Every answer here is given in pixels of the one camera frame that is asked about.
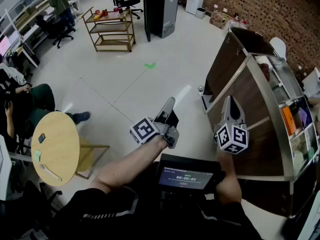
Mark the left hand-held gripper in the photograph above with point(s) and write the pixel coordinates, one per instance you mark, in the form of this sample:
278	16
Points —
143	131

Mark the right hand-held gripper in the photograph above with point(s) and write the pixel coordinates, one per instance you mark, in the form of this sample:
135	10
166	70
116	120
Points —
231	139

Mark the brown steel housekeeping cart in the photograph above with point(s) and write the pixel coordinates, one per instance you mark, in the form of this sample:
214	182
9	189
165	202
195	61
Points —
257	154

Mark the light green plastic piece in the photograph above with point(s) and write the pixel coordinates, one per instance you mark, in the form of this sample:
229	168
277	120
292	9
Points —
38	155

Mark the person's right forearm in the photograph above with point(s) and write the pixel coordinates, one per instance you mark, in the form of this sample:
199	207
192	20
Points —
228	181

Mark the person's left forearm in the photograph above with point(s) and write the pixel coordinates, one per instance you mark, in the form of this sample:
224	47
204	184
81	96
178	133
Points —
130	161

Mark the dark red pouch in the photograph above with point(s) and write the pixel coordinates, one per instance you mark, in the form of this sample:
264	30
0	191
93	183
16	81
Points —
265	72

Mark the orange flat box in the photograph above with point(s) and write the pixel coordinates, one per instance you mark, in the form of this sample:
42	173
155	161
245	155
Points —
288	120

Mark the dark pump bottle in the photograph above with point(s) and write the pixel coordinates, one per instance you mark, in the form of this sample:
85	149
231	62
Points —
295	107

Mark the purple cloth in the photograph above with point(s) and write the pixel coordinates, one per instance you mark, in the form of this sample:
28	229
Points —
305	116

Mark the white soft packet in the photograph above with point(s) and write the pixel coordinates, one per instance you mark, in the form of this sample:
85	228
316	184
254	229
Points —
300	151

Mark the black chest-mounted screen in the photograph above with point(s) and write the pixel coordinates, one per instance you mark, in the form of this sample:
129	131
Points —
186	179

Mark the white table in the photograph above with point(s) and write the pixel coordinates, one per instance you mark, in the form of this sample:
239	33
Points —
312	84

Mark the green soft packet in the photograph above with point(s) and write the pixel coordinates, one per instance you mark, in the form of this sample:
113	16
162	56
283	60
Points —
311	152

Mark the clear water jug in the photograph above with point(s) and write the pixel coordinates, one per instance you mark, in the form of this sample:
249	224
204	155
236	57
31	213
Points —
243	24
235	22

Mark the tall black cabinet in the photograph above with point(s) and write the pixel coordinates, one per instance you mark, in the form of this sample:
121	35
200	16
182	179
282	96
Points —
160	11

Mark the yellow wooden chair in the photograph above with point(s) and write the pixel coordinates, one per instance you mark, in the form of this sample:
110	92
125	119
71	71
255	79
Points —
86	156

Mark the cardboard box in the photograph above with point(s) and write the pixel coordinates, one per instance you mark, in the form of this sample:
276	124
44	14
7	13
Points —
218	19

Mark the wooden three-tier trolley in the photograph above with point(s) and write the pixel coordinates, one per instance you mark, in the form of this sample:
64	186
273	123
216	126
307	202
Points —
110	27

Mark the white waste bin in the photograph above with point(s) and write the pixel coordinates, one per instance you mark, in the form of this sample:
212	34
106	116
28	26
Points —
200	13

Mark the red label bottle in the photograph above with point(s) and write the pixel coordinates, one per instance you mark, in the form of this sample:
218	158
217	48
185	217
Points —
116	12

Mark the yellow and red snack pack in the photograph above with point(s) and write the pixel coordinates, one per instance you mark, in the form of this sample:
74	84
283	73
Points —
98	15

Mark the person's black shirt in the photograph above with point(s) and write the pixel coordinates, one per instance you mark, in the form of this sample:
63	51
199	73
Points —
150	219

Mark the white jacket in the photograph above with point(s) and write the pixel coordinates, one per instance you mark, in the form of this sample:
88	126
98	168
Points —
12	74

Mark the white shelving rack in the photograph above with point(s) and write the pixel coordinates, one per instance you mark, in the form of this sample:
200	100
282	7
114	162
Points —
37	2

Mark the pink-lit monitor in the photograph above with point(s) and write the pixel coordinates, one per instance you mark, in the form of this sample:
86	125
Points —
4	46

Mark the white desk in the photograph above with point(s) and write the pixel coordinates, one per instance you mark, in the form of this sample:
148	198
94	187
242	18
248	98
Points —
3	169

